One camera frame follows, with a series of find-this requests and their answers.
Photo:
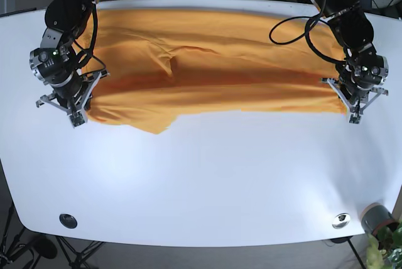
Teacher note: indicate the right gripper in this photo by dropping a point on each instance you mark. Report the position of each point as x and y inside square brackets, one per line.
[71, 91]

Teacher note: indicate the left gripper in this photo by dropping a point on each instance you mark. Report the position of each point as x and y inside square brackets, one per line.
[357, 78]

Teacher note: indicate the orange yellow T-shirt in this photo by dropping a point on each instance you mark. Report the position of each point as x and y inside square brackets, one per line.
[166, 63]

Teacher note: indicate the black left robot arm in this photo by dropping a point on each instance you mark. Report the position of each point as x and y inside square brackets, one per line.
[350, 26]

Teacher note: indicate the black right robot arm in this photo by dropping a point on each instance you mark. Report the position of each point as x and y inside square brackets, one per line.
[73, 24]

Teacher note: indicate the grey plant pot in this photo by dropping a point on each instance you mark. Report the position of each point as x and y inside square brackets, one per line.
[375, 217]

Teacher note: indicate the silver table grommet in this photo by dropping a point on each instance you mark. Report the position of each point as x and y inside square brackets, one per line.
[341, 220]

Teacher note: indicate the black table grommet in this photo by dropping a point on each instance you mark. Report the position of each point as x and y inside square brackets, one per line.
[68, 221]

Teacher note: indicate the green potted plant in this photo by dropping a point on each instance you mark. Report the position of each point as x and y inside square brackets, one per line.
[384, 249]

